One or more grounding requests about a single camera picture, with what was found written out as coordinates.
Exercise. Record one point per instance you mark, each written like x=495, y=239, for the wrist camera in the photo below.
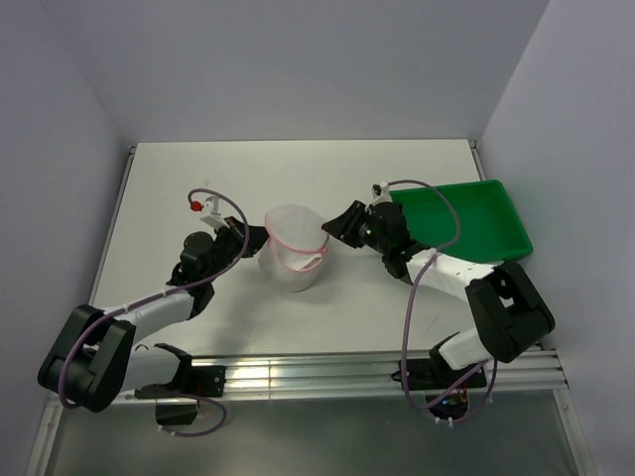
x=381, y=192
x=207, y=212

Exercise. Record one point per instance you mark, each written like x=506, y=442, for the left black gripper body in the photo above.
x=227, y=244

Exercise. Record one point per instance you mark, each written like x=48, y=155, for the aluminium frame rail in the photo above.
x=353, y=375

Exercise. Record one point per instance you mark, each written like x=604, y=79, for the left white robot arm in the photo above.
x=96, y=355

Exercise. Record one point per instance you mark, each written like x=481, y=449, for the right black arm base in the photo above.
x=433, y=374

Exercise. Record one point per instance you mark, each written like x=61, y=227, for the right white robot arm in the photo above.
x=509, y=314

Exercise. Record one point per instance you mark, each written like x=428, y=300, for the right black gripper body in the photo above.
x=371, y=240

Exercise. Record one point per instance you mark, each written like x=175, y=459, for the green plastic tray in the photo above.
x=490, y=227

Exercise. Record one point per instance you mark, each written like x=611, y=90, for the mesh laundry bag pink trim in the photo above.
x=296, y=247

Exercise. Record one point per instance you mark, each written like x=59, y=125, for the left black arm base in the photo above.
x=201, y=385

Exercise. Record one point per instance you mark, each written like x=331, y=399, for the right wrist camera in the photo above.
x=381, y=192

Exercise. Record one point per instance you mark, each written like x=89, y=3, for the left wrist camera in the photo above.
x=207, y=212

